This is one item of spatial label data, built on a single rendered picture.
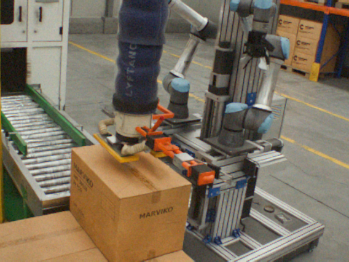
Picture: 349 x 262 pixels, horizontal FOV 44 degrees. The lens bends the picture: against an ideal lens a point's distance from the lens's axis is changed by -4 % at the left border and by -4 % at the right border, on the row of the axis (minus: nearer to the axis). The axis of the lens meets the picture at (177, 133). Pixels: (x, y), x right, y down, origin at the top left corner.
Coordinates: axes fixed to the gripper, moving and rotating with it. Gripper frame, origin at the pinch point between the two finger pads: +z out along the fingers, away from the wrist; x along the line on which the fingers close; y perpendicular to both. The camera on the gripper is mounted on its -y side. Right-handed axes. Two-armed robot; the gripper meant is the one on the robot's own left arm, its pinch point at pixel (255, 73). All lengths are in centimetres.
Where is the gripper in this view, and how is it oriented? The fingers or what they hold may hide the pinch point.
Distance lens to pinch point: 213.2
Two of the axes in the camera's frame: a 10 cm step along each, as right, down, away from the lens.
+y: -7.8, 1.4, -6.1
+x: 6.2, 3.4, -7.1
